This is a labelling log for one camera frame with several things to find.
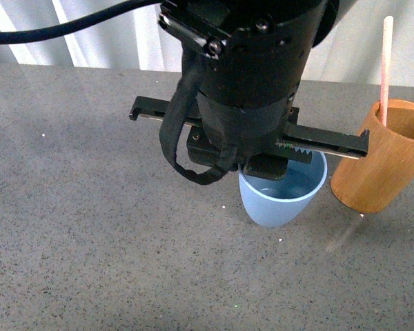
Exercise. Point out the white curtain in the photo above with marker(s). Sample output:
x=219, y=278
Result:
x=343, y=41

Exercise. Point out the blue plastic cup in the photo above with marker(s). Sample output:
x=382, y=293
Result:
x=274, y=203

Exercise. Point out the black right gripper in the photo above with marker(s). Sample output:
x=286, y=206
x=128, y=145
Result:
x=203, y=140

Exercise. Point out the bamboo chopstick holder cup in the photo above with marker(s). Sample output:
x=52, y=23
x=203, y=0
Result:
x=368, y=185

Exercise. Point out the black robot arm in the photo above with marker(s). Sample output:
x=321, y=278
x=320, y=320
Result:
x=242, y=64

